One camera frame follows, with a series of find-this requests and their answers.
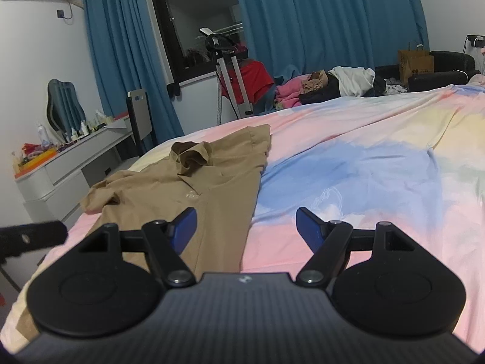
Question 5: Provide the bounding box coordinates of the small tan cloth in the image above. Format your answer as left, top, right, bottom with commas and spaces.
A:
299, 70, 330, 93

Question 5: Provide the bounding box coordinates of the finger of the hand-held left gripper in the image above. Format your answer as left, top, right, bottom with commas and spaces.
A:
0, 221, 69, 263

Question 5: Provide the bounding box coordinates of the wide blue curtain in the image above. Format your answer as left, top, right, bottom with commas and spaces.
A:
232, 0, 430, 80

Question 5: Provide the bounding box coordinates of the pink cloth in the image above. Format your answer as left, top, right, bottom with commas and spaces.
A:
275, 76, 315, 111

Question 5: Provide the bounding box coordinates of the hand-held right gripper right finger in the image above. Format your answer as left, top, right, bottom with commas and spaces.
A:
295, 207, 416, 288

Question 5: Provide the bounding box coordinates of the white vanity desk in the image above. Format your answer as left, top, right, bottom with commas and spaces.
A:
15, 116, 134, 230

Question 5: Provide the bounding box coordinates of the red garment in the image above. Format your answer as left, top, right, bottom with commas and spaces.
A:
222, 60, 275, 104

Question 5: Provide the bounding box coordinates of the narrow blue curtain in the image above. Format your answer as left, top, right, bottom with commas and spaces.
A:
81, 0, 186, 148

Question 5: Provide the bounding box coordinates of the black and white chair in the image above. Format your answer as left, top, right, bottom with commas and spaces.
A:
126, 88, 156, 157

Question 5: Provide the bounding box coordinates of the standing garment steamer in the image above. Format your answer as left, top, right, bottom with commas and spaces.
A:
199, 27, 254, 124

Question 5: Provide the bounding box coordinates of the dark framed window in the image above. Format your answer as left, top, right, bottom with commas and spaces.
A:
146, 0, 251, 84

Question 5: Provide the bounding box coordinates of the orange tray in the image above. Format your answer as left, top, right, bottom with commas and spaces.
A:
15, 149, 58, 178

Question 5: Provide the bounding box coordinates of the tan printed shirt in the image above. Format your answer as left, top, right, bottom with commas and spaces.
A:
81, 125, 272, 275

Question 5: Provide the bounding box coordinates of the dark sofa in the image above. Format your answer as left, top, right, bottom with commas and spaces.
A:
374, 50, 480, 93

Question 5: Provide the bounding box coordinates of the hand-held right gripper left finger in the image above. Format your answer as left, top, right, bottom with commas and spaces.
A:
78, 207, 198, 288

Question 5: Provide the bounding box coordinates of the brown paper bag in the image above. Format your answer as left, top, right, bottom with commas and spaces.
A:
397, 41, 435, 85

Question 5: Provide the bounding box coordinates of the black and white patterned cloth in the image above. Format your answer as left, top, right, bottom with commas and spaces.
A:
384, 77, 409, 95

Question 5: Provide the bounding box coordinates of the wavy-edged vanity mirror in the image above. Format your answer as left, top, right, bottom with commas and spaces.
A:
46, 79, 86, 134

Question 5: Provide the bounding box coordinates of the pastel tie-dye bed blanket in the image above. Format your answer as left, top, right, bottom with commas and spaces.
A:
0, 74, 485, 357

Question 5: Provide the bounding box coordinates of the thin metal rod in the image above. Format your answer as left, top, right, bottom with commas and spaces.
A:
0, 263, 22, 293

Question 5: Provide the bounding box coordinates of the clear plastic bottle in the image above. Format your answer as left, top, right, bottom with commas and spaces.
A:
36, 122, 52, 148

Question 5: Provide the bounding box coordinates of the row of small cosmetic bottles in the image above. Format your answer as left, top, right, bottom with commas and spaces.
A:
62, 109, 114, 143

